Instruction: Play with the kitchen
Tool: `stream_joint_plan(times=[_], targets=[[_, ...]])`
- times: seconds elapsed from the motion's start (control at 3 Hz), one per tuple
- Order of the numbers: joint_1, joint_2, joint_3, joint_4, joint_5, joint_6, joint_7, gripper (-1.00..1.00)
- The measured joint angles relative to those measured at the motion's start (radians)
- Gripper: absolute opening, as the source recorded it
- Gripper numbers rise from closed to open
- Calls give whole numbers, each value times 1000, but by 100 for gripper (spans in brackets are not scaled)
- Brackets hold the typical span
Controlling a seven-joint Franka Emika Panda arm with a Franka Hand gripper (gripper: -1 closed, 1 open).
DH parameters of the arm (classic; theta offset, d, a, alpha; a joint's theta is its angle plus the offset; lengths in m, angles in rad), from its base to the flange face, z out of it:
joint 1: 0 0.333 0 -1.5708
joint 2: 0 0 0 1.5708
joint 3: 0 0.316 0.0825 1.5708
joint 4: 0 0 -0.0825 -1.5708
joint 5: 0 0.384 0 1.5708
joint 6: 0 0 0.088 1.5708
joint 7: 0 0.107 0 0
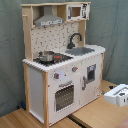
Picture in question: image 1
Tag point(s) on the white oven door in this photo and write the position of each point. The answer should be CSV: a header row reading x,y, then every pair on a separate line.
x,y
63,99

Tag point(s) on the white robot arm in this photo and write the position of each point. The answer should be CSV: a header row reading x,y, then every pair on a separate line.
x,y
118,95

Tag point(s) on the wooden toy kitchen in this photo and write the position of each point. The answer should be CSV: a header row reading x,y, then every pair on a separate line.
x,y
38,77

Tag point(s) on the black toy stovetop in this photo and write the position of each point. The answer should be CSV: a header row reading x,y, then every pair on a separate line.
x,y
57,58

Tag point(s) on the red right stove knob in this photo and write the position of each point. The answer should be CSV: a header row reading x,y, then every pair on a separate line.
x,y
74,69

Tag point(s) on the red stove knob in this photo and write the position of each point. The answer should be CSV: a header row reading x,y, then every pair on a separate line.
x,y
74,69
56,75

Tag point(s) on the red left stove knob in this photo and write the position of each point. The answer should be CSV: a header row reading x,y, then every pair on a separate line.
x,y
56,75

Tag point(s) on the grey toy sink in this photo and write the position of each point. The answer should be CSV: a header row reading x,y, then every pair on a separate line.
x,y
79,51

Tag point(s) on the black toy faucet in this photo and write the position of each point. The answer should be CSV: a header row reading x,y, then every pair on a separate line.
x,y
71,44

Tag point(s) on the silver toy pot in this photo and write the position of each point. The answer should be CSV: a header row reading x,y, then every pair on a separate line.
x,y
46,56

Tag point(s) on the white fridge door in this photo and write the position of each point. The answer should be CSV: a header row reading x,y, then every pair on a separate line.
x,y
90,79

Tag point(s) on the grey range hood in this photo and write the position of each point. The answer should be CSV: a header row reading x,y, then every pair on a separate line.
x,y
48,18

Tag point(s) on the toy microwave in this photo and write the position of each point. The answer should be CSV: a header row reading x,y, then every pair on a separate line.
x,y
77,11

